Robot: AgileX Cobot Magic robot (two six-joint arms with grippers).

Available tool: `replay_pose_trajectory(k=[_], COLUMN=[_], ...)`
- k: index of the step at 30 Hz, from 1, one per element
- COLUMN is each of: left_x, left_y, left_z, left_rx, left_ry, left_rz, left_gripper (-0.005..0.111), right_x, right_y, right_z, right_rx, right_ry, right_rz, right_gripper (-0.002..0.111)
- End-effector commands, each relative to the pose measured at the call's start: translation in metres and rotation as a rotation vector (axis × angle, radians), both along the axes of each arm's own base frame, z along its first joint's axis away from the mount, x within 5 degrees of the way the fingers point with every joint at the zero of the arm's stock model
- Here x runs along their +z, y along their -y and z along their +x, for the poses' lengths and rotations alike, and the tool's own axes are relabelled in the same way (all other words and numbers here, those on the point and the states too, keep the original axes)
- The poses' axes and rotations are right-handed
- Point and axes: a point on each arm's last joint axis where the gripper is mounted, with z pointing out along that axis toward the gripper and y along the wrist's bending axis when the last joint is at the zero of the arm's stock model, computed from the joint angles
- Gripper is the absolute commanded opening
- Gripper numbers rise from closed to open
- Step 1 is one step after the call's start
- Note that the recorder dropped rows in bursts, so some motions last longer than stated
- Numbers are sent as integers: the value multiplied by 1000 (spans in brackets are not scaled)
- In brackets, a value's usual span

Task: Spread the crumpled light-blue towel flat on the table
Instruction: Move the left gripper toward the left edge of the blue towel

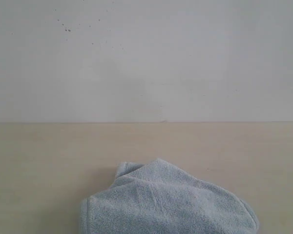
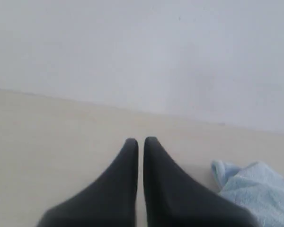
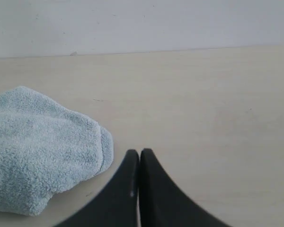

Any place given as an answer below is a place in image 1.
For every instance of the light blue fluffy towel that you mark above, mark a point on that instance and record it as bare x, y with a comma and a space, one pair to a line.
160, 198

